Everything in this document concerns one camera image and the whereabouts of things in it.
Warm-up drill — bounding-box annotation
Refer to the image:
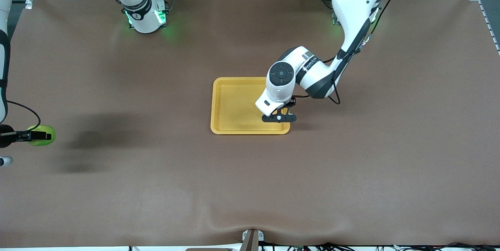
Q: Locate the yellow plastic tray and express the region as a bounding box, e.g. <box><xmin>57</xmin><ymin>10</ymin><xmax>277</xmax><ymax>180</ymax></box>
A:
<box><xmin>211</xmin><ymin>77</ymin><xmax>291</xmax><ymax>135</ymax></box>

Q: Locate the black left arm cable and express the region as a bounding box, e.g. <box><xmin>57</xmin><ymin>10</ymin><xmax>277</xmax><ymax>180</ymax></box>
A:
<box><xmin>297</xmin><ymin>0</ymin><xmax>401</xmax><ymax>106</ymax></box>

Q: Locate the brown table mat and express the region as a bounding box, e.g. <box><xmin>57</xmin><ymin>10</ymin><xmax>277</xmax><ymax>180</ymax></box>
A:
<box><xmin>0</xmin><ymin>0</ymin><xmax>500</xmax><ymax>248</ymax></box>

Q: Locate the metal camera mount clamp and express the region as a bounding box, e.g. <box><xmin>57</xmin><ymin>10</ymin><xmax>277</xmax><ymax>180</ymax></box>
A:
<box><xmin>239</xmin><ymin>228</ymin><xmax>265</xmax><ymax>251</ymax></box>

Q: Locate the green toy apple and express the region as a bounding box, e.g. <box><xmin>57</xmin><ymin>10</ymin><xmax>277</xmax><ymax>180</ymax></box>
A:
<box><xmin>26</xmin><ymin>124</ymin><xmax>56</xmax><ymax>147</ymax></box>

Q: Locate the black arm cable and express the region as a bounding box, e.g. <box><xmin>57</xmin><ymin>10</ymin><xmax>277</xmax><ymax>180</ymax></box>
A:
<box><xmin>7</xmin><ymin>100</ymin><xmax>41</xmax><ymax>131</ymax></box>
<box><xmin>297</xmin><ymin>0</ymin><xmax>401</xmax><ymax>106</ymax></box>

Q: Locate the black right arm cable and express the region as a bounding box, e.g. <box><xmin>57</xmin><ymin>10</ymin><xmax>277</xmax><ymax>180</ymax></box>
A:
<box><xmin>7</xmin><ymin>100</ymin><xmax>41</xmax><ymax>131</ymax></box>

